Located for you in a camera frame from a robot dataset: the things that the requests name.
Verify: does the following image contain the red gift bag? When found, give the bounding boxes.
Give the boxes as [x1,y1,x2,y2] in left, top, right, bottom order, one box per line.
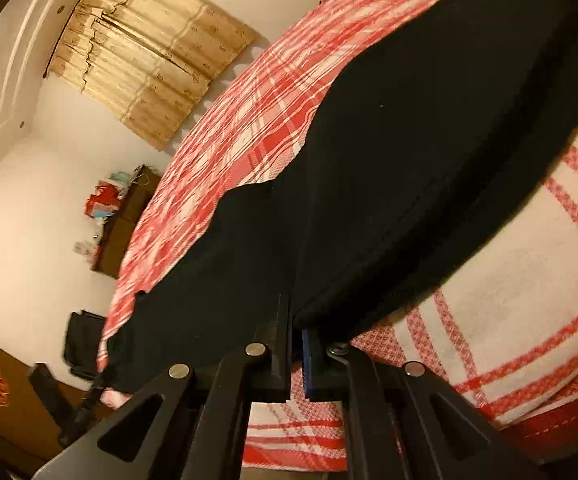
[85,182,120,218]

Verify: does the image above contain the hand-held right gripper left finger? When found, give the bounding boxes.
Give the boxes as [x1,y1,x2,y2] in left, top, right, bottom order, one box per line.
[31,294,293,480]

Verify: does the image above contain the black pants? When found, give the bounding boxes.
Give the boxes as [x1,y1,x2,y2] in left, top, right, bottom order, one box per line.
[96,0,578,396]

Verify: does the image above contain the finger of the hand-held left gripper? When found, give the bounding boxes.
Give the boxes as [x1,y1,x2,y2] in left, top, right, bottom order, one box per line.
[71,382,104,441]

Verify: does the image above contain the brown wooden door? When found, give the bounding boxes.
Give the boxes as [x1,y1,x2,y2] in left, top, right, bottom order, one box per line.
[0,327,94,466]

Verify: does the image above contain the red plaid bed sheet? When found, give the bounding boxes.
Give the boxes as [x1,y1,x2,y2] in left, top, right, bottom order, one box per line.
[96,0,578,473]

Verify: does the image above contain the black folding chair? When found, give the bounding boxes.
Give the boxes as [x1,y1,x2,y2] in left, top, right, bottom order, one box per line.
[63,310,107,381]

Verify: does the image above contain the wooden dresser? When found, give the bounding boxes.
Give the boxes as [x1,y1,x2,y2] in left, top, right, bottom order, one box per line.
[90,165,162,279]

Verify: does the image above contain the beige patterned curtain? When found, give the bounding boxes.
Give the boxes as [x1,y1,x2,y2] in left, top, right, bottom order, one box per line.
[44,0,257,152]

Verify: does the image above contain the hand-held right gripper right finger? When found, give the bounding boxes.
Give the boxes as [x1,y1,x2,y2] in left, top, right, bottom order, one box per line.
[301,329,550,480]

